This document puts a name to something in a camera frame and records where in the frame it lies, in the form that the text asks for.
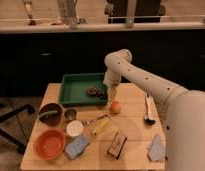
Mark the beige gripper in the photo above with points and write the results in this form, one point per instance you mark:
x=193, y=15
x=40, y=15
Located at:
x=112, y=91

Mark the dark grape bunch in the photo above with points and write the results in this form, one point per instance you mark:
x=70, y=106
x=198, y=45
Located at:
x=96, y=92

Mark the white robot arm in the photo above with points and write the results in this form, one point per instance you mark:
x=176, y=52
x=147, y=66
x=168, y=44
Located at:
x=185, y=122

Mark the orange peach fruit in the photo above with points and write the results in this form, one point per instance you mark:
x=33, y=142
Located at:
x=115, y=107

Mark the yellow corn toy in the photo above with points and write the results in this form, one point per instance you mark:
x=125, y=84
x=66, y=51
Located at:
x=100, y=126

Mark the green plastic tray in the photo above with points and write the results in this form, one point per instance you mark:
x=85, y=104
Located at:
x=73, y=90

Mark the small metal cup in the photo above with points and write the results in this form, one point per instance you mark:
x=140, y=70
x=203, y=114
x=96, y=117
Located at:
x=70, y=114

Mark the brown rectangular box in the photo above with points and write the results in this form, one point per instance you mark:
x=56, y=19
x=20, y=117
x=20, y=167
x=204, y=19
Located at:
x=117, y=145

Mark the white round cup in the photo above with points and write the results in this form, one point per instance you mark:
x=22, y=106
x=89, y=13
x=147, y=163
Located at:
x=74, y=128

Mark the blue sponge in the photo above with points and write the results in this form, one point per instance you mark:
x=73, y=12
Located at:
x=76, y=147

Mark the dark brown bowl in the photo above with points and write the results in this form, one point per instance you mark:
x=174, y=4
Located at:
x=53, y=120

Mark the green cucumber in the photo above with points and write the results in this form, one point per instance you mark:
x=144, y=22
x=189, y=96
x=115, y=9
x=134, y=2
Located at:
x=48, y=114

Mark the light blue folded cloth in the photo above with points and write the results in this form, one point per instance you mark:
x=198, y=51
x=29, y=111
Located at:
x=156, y=149

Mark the orange plastic bowl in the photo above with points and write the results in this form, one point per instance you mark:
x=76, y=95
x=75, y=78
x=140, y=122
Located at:
x=49, y=144

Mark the black office chair base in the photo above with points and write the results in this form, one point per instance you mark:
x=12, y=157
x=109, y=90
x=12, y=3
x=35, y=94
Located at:
x=10, y=122

